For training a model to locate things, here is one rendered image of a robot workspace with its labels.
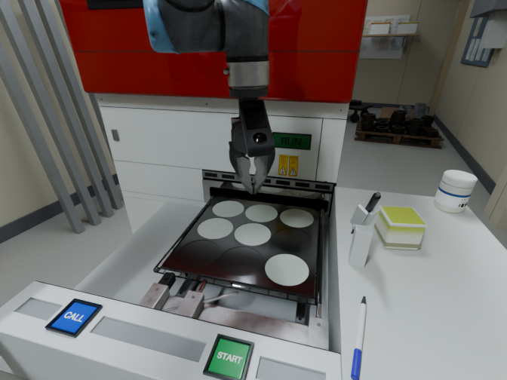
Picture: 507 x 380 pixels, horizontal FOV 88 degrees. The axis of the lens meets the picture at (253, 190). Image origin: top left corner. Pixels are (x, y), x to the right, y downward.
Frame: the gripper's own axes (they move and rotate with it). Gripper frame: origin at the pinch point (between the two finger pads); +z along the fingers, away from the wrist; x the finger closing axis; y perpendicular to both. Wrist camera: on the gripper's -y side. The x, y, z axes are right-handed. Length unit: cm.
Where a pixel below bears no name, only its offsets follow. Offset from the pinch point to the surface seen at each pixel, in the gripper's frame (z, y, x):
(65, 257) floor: 103, 116, 129
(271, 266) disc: 18.2, -3.7, -3.1
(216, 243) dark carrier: 17.7, 6.1, 9.4
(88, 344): 11.5, -22.5, 27.2
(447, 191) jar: 8, 5, -50
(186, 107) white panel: -11.2, 38.4, 16.3
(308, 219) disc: 18.5, 13.9, -17.2
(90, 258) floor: 103, 112, 110
